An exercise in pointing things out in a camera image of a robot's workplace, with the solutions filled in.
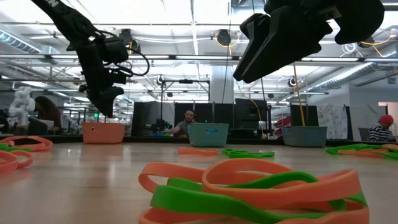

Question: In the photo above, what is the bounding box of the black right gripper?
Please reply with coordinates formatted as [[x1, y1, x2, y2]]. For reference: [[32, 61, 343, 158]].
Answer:
[[245, 0, 386, 84]]

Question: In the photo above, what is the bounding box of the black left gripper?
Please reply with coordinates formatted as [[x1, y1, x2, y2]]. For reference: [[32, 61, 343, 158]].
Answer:
[[76, 42, 128, 118]]

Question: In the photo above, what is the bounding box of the orange plastic basket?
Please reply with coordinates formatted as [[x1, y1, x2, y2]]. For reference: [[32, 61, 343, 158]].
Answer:
[[81, 121, 127, 145]]

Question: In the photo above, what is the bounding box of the black partition panel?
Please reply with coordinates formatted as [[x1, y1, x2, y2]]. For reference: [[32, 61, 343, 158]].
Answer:
[[194, 102, 235, 124], [234, 98, 272, 131], [290, 103, 318, 127], [173, 102, 195, 125], [131, 100, 175, 137]]

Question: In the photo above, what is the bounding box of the person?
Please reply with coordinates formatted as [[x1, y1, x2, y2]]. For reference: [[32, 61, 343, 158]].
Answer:
[[162, 109, 198, 138], [366, 114, 398, 143], [33, 95, 63, 133]]

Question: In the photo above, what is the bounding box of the white pillar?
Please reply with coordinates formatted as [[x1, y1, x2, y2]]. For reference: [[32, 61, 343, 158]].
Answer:
[[210, 64, 235, 105]]

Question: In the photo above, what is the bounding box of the white robot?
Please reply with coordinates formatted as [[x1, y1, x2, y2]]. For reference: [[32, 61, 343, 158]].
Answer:
[[8, 86, 37, 127]]

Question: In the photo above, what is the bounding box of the red storage rack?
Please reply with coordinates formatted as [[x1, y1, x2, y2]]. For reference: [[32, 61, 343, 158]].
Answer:
[[272, 115, 294, 138]]

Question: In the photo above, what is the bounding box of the white patterned cloth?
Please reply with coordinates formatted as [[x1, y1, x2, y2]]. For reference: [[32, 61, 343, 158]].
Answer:
[[316, 103, 349, 141]]

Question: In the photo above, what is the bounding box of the blue-grey plastic basket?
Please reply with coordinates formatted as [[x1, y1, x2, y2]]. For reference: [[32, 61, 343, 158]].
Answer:
[[282, 125, 328, 148]]

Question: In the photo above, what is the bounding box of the teal plastic basket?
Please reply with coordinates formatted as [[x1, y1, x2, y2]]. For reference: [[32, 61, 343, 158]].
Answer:
[[187, 122, 230, 148]]

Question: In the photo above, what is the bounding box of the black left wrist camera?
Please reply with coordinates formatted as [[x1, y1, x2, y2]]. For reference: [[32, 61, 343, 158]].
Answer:
[[104, 36, 130, 65]]

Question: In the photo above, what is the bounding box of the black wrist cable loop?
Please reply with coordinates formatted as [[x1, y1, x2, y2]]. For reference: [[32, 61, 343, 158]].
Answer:
[[98, 29, 151, 77]]

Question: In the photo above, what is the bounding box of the yellow hanging cable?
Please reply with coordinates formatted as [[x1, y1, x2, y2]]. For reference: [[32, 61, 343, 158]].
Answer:
[[292, 62, 307, 127]]

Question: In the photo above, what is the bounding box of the black robot station frame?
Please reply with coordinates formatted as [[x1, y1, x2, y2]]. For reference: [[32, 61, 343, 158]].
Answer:
[[151, 78, 211, 137]]

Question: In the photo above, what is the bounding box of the black hanging cable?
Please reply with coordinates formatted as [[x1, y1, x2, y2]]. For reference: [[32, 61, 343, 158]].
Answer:
[[259, 77, 269, 131]]

